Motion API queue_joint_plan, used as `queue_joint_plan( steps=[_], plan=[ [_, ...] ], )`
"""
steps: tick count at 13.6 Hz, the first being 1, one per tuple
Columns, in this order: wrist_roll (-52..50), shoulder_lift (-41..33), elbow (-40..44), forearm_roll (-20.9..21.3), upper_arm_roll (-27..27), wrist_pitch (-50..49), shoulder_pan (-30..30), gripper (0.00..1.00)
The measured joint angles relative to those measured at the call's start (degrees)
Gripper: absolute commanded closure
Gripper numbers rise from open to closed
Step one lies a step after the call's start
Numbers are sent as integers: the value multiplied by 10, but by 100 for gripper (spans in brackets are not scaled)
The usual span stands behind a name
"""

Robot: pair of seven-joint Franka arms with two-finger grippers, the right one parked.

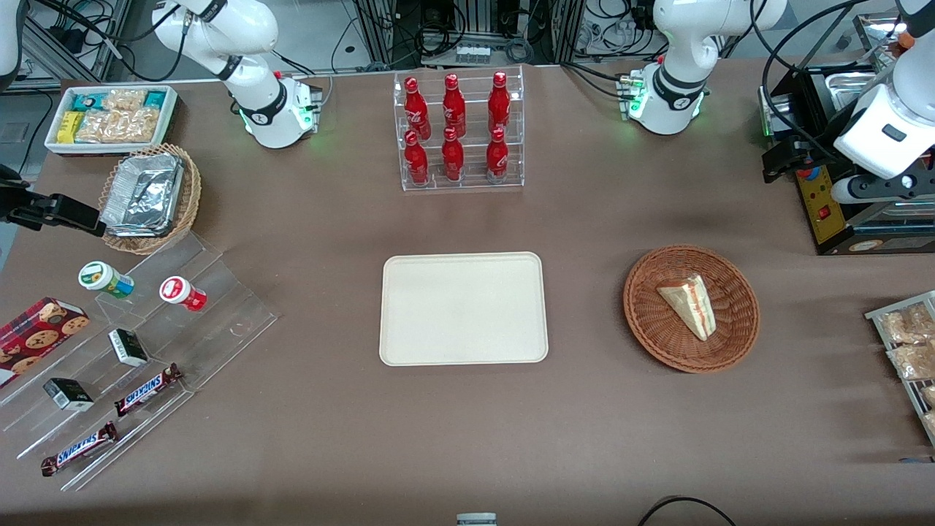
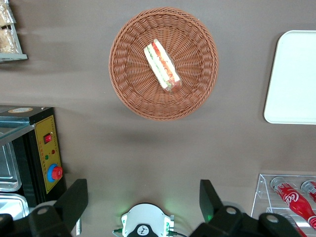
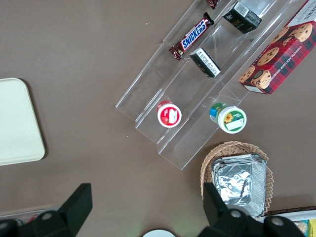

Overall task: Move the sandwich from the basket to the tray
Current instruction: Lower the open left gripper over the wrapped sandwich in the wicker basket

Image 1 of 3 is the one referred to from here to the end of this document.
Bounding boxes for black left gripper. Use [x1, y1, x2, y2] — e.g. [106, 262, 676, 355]
[762, 137, 825, 185]

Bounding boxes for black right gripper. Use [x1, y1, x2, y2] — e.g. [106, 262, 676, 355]
[0, 167, 104, 237]

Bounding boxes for triangle sandwich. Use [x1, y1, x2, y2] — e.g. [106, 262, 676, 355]
[656, 274, 718, 342]

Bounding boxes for light wicker basket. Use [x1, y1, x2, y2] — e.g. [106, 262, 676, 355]
[98, 143, 202, 256]

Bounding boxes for tray of bagged snacks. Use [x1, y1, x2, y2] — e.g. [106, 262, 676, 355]
[865, 290, 935, 448]

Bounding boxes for brown wicker basket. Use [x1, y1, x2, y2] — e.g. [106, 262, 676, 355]
[623, 245, 760, 374]

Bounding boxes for beige plastic tray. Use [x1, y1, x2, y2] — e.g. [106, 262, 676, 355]
[379, 252, 549, 367]

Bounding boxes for stacked foil containers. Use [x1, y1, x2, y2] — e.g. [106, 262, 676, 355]
[100, 153, 186, 237]

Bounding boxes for green lid cup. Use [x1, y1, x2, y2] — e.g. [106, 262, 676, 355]
[78, 261, 135, 300]

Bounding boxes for black food warmer machine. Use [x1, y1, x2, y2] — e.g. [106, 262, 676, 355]
[758, 11, 935, 256]

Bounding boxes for large clear cracker bag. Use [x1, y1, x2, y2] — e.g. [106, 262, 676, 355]
[75, 108, 160, 145]

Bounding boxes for steel warmer pan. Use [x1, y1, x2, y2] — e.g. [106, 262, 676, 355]
[817, 67, 888, 99]

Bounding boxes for small clear cracker bag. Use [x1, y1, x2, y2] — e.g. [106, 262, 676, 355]
[102, 88, 148, 113]

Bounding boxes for red cookie box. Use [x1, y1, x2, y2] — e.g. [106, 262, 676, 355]
[0, 297, 91, 389]

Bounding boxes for red lid cup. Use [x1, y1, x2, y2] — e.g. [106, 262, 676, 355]
[159, 275, 208, 313]

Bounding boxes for white snack bin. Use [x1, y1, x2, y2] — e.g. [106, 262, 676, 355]
[45, 85, 180, 156]

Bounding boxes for small black box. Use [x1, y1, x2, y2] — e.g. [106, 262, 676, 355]
[107, 328, 150, 367]
[42, 377, 95, 412]

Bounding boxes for clear acrylic step stand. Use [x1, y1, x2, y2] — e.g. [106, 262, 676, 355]
[0, 229, 281, 492]

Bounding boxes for snickers bar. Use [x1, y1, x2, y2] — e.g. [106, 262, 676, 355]
[114, 362, 184, 418]
[40, 421, 120, 478]

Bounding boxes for clear nut snack bag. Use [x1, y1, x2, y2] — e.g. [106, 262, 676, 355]
[878, 302, 935, 345]
[886, 341, 935, 381]

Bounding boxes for red cola bottle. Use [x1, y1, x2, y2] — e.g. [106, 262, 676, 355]
[485, 127, 510, 181]
[404, 77, 431, 140]
[442, 73, 468, 138]
[487, 71, 511, 135]
[404, 130, 430, 186]
[441, 127, 465, 183]

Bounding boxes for clear acrylic bottle rack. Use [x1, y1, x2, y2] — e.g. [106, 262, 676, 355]
[393, 65, 525, 193]

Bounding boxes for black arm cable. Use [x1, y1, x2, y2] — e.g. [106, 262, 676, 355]
[752, 0, 874, 160]

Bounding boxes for black floor cable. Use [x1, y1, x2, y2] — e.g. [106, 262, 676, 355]
[636, 496, 739, 526]

